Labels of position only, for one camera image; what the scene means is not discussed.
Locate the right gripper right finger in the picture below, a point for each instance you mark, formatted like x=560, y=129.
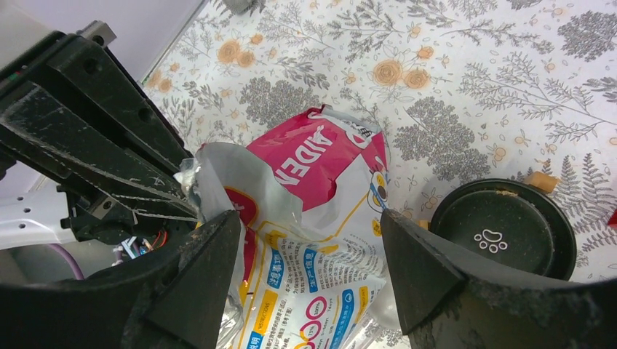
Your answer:
x=450, y=297

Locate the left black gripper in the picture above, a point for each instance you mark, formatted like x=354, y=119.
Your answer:
x=71, y=111

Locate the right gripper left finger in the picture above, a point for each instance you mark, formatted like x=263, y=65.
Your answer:
x=173, y=297

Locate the cat food bag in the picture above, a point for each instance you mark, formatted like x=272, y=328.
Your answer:
x=309, y=194

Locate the black bowl paw print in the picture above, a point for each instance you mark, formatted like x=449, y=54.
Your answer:
x=511, y=223

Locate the floral patterned table mat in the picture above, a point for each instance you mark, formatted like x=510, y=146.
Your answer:
x=463, y=90

